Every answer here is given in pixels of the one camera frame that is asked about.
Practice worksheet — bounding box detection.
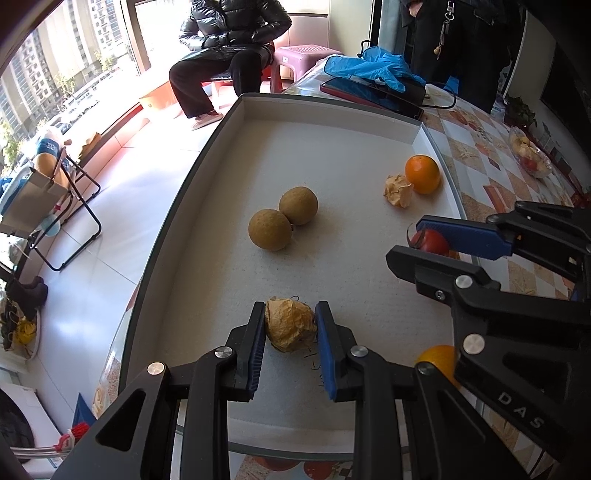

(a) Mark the white appliance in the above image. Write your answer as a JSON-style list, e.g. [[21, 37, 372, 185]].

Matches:
[[0, 381, 63, 480]]

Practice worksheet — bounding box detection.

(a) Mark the brown round fruit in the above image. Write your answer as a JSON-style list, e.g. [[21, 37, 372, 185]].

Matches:
[[278, 186, 319, 226], [248, 209, 293, 252]]

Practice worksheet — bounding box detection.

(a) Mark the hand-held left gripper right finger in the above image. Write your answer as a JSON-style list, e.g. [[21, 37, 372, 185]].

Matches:
[[315, 301, 532, 480]]

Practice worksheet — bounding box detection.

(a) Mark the window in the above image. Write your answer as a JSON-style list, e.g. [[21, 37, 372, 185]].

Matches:
[[0, 0, 148, 153]]

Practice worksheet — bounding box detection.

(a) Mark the black television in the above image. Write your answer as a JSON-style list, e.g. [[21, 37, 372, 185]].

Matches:
[[540, 41, 591, 153]]

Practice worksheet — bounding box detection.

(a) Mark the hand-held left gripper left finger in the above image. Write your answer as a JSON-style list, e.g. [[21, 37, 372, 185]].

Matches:
[[53, 301, 267, 480]]

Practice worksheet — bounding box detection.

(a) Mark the glass fruit bowl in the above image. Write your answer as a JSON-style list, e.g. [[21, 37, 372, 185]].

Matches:
[[508, 127, 553, 180]]

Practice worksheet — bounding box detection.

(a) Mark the tan bag with blue label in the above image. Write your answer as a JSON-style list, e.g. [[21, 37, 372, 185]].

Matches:
[[30, 129, 71, 185]]

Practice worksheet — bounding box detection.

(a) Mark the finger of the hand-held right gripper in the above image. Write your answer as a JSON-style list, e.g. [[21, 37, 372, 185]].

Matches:
[[385, 244, 503, 309], [416, 200, 591, 301]]

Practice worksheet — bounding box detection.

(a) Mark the black folding chair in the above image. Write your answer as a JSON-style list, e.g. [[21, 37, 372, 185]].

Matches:
[[0, 150, 103, 273]]

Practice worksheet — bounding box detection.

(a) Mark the red apple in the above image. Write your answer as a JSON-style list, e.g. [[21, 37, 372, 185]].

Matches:
[[409, 228, 451, 257]]

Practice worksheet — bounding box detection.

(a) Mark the black pouch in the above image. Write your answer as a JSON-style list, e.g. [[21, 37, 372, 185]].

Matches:
[[358, 80, 426, 120]]

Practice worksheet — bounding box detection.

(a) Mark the hanging keychain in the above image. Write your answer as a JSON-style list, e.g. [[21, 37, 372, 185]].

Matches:
[[434, 0, 458, 61]]

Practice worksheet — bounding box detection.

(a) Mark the green potted plant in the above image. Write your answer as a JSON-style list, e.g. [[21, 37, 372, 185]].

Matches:
[[505, 95, 539, 130]]

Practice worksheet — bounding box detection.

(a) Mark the grey cardboard tray box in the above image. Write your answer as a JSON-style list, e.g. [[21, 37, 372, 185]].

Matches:
[[117, 93, 481, 457]]

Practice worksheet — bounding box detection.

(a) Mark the pink plastic stool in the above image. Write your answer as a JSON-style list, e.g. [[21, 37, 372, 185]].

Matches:
[[273, 45, 340, 92]]

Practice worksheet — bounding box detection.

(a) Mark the smooth orange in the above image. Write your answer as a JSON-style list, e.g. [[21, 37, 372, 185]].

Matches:
[[416, 344, 462, 388], [405, 155, 441, 195]]

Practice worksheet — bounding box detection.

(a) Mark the blue plastic bag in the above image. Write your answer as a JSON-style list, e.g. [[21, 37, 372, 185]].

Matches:
[[323, 46, 428, 93]]

